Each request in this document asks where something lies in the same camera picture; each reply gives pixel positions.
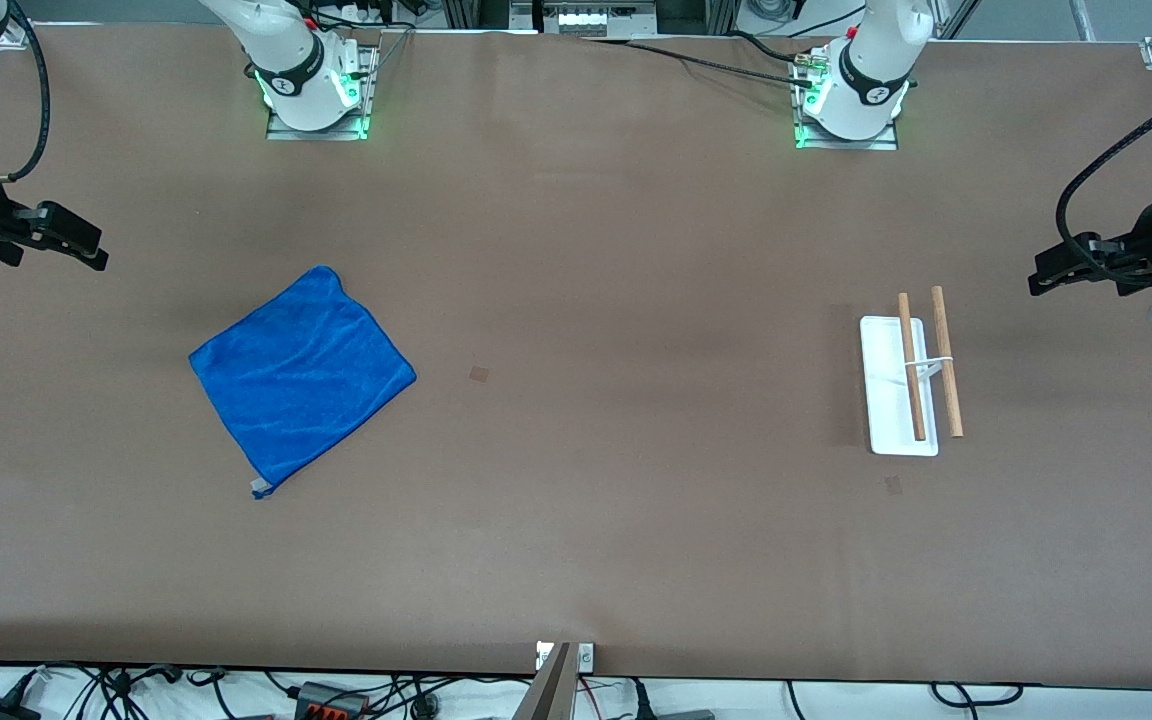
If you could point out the grey camera pole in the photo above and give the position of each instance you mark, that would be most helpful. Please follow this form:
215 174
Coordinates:
548 695

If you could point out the black orange power strip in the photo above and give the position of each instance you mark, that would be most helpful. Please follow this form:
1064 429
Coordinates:
331 705

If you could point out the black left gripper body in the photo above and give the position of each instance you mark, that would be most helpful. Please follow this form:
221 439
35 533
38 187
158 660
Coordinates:
1147 239

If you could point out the blue microfiber towel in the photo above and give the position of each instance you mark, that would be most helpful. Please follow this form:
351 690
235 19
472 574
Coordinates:
301 375

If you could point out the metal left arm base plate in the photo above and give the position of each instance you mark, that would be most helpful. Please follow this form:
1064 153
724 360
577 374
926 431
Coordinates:
851 144

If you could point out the metal camera pole bracket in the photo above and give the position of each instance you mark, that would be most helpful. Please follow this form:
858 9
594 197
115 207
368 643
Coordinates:
586 657

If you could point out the white power strip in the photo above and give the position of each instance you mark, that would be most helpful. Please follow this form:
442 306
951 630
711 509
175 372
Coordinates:
586 20

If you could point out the black power plug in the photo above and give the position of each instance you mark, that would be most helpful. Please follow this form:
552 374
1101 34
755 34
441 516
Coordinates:
671 712

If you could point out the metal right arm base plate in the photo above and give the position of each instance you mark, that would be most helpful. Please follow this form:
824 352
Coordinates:
321 133

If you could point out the white rack with wooden bars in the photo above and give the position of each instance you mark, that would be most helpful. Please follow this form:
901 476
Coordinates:
891 400

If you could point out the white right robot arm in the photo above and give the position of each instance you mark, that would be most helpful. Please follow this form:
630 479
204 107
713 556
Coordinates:
301 55

